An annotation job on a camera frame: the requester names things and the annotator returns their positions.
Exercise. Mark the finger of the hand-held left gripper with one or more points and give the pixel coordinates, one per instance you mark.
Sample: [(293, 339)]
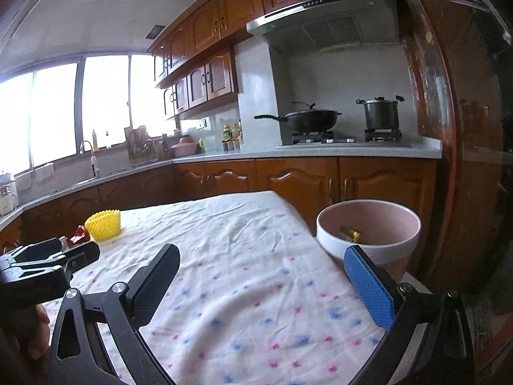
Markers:
[(60, 246), (84, 254)]

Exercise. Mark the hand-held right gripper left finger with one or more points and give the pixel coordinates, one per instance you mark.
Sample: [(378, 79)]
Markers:
[(156, 284)]

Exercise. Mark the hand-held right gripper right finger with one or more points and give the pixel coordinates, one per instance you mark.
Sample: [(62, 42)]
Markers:
[(368, 288)]

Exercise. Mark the red crinkled snack wrapper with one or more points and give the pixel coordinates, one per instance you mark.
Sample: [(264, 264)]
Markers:
[(79, 236)]

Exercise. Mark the pink and white waste bin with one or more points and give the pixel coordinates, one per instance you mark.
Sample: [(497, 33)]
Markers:
[(384, 256)]

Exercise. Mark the person's left hand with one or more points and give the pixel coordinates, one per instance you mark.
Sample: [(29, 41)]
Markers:
[(40, 323)]

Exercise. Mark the yellow foam fruit net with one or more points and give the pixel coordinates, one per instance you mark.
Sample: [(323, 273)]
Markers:
[(102, 224)]

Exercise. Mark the white cushioned stool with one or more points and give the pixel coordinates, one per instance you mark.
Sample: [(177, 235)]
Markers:
[(421, 284)]

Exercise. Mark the gold snack wrapper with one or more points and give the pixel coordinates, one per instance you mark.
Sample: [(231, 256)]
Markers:
[(352, 234)]

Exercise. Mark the white kitchen appliance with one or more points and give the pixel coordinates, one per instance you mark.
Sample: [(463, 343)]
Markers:
[(7, 196)]

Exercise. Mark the hanging white cloth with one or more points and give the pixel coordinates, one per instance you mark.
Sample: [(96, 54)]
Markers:
[(45, 171), (25, 180)]

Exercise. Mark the floral white tablecloth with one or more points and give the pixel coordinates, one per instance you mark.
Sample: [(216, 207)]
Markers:
[(240, 268)]

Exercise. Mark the chrome sink faucet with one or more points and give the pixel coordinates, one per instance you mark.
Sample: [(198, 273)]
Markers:
[(94, 164)]

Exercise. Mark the small yellow bottle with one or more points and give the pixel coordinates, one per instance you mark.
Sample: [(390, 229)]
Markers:
[(95, 142)]

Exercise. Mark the cutting board rack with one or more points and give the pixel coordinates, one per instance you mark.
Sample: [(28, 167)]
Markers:
[(138, 144)]

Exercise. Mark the wooden lower kitchen cabinets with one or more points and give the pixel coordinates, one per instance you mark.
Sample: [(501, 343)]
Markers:
[(296, 180)]

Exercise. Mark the wooden kitchen cabinets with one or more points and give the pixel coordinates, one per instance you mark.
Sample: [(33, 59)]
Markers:
[(236, 8), (296, 180)]

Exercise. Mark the kitchen window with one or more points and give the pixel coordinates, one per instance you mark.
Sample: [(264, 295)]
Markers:
[(56, 112)]

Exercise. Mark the pink basin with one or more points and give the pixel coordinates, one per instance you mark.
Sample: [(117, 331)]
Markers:
[(183, 147)]

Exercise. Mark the green cup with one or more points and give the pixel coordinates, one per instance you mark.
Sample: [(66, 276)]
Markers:
[(202, 143)]

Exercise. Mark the gas stove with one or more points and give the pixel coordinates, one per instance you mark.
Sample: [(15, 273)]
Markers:
[(344, 140)]

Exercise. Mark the spice jar set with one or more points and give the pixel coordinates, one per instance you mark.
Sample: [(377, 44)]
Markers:
[(232, 145)]

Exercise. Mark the grey kitchen countertop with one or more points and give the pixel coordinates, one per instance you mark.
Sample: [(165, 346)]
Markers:
[(256, 153)]

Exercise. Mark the yellow oil bottle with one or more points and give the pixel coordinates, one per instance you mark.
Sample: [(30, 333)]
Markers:
[(236, 131), (227, 133)]

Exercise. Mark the dark stockpot with lid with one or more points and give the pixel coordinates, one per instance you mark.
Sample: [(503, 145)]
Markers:
[(380, 114)]

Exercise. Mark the wooden framed glass door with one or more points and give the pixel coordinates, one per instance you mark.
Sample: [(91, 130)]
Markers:
[(441, 128)]

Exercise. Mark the black wok with lid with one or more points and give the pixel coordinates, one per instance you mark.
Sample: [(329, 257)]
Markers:
[(312, 118)]

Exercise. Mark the ceiling vent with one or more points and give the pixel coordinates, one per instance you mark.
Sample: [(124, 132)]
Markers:
[(155, 32)]

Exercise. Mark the steel range hood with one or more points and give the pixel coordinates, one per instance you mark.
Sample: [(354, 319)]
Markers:
[(320, 28)]

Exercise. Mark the wooden upper kitchen cabinets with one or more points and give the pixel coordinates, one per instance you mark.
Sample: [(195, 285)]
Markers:
[(236, 8)]

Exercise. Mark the wall power outlet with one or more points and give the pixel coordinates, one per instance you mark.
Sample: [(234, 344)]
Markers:
[(202, 123)]

